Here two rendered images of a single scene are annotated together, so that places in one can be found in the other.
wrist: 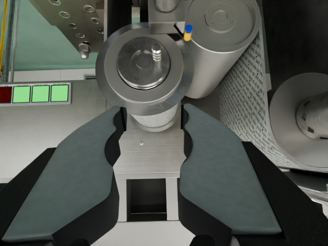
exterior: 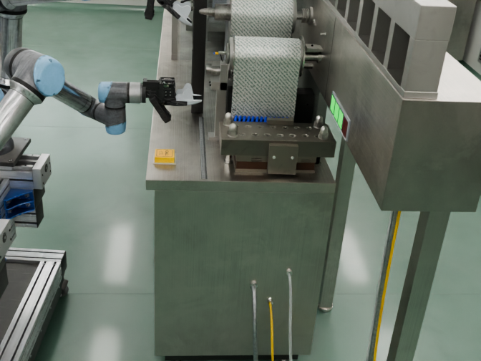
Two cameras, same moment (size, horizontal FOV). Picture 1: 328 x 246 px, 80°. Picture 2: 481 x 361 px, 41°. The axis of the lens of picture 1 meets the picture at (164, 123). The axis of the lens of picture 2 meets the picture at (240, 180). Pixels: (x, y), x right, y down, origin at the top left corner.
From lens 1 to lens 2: 2.36 m
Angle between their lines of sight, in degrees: 81
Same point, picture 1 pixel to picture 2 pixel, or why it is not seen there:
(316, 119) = (220, 12)
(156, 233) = not seen: outside the picture
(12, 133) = (349, 84)
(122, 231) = not seen: outside the picture
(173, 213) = not seen: outside the picture
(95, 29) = (295, 129)
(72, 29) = (296, 136)
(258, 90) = (234, 30)
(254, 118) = (240, 20)
